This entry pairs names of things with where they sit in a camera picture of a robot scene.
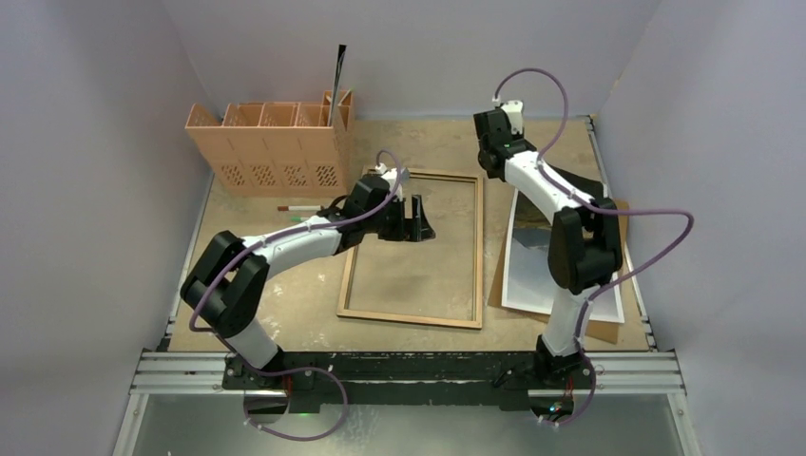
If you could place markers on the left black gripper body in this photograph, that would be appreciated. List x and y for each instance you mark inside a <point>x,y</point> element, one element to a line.
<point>390,222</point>

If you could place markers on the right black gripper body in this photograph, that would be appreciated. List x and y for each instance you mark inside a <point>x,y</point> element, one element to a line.
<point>489,161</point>

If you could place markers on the wooden picture frame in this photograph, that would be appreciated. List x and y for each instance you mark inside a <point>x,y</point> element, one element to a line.
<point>436,282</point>

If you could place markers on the landscape photo print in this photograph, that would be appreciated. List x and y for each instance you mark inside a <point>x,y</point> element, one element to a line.
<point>527,283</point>

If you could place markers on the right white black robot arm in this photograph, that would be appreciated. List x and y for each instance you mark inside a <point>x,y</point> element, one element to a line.
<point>585,248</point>

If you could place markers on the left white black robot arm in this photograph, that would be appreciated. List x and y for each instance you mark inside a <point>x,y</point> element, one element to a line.
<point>225,286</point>

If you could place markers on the red capped white marker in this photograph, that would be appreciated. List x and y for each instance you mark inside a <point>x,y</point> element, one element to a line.
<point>299,208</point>

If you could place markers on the orange perforated organizer rack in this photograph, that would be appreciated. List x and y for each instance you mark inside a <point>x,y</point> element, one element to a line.
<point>279,149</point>

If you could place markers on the black flat strip in rack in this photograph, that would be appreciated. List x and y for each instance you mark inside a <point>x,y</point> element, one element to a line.
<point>337,82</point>

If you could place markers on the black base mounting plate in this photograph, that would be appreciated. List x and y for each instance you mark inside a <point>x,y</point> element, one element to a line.
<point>508,380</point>

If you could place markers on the brown cardboard backing board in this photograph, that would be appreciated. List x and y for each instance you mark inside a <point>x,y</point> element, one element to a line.
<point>607,332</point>

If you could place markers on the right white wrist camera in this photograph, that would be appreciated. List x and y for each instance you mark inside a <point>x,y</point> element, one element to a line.
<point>514,113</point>

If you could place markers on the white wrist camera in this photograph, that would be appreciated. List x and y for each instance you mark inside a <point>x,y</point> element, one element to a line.
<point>514,113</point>
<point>395,177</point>

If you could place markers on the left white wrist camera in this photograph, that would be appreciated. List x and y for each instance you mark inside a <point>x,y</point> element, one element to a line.
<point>395,177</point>

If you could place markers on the aluminium rail frame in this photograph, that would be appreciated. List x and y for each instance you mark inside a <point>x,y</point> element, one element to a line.
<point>179,407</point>

